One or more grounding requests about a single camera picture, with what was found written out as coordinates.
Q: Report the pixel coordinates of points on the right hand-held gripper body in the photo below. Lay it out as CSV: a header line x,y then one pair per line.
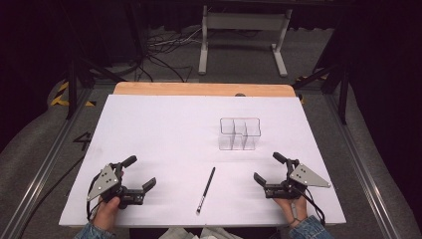
x,y
305,177

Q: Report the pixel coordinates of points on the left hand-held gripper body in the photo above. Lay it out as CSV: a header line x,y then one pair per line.
x,y
105,182

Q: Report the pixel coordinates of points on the person's left hand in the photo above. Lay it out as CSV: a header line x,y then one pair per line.
x,y
106,214

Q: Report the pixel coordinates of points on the person's right hand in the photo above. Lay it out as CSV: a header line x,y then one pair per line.
x,y
295,209

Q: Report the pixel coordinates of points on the white table cover sheet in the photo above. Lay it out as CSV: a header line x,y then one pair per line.
x,y
166,132

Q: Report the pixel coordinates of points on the clear plastic compartment organizer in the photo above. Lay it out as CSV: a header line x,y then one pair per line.
x,y
239,134

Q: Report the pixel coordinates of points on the black pencil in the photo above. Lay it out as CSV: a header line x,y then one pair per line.
x,y
205,191

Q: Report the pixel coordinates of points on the black metal stand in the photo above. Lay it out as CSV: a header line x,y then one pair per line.
x,y
343,96
72,89

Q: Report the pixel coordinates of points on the yellow and black floor tape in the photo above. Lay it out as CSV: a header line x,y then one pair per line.
x,y
58,99

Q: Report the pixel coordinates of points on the white metal stand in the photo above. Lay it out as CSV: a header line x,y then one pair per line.
x,y
244,21

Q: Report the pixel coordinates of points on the aluminium floor rail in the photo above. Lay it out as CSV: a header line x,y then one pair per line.
x,y
365,179
40,172

